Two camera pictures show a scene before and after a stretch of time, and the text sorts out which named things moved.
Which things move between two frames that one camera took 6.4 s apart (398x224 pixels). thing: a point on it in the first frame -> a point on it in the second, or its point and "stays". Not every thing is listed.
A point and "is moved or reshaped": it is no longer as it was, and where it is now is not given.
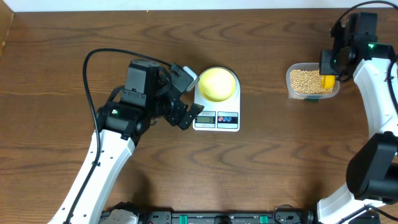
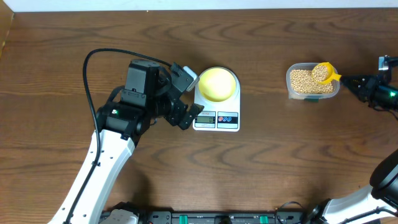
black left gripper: [175, 117] stays
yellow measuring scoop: [328, 81] is moved or reshaped
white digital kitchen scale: [218, 117] stays
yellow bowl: [217, 84] stays
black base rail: [227, 216] stays
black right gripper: [324, 68] -> [365, 92]
